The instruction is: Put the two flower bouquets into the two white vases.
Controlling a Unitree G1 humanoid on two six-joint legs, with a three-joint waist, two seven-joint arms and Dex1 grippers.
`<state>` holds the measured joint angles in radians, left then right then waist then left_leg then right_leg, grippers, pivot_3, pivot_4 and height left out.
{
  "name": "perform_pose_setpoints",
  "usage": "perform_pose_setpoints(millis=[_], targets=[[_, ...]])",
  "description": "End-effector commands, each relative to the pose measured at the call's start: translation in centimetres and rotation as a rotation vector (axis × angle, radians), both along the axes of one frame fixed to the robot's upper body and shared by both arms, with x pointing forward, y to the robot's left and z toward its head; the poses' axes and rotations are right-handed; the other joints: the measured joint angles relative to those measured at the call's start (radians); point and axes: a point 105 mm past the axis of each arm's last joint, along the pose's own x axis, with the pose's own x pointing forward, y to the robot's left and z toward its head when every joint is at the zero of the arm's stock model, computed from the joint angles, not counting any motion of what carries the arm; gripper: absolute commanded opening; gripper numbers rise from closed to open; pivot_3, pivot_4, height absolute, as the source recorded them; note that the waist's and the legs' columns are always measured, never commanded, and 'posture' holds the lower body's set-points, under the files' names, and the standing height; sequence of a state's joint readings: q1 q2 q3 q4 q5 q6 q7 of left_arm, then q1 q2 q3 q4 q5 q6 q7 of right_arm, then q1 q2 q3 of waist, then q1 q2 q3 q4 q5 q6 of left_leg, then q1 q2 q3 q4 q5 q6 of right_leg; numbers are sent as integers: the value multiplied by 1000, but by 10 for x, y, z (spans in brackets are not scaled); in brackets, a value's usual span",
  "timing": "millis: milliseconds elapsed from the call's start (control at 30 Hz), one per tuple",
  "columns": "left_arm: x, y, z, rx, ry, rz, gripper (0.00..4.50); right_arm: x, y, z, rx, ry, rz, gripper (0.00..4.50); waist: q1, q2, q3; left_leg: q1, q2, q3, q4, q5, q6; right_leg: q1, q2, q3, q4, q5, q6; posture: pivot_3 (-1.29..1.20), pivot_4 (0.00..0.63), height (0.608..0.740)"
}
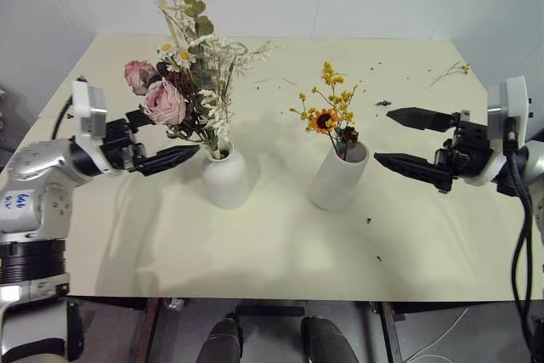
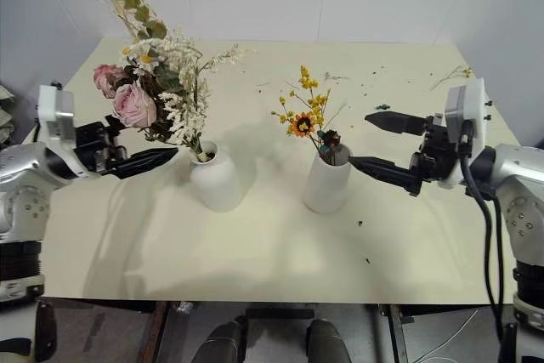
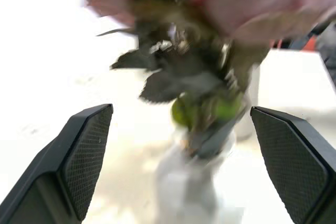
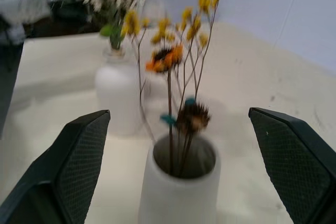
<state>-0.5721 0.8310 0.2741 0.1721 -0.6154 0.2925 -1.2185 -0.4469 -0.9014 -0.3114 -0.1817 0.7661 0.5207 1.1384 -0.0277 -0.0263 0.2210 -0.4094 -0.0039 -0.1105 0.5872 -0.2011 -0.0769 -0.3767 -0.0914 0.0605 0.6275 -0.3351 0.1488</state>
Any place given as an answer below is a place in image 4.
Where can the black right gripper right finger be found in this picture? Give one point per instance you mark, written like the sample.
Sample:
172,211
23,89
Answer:
296,166

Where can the yellow and orange flower bouquet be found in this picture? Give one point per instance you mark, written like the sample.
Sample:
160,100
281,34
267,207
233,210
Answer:
181,77

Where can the round white bottle vase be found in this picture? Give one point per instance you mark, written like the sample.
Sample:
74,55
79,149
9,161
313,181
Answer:
118,95

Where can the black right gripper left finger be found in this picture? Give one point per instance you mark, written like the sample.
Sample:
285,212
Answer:
71,171

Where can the tall white cylinder vase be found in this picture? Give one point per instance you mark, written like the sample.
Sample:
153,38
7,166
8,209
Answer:
178,197

